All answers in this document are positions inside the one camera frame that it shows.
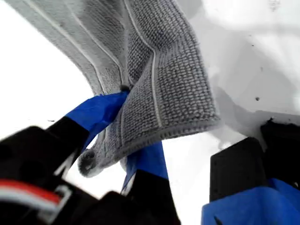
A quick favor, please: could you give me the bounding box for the grey white-striped towel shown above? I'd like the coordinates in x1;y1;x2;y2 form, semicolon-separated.
4;0;221;179

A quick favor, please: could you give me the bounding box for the arm red white wire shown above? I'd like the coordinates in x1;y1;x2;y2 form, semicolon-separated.
0;179;72;223

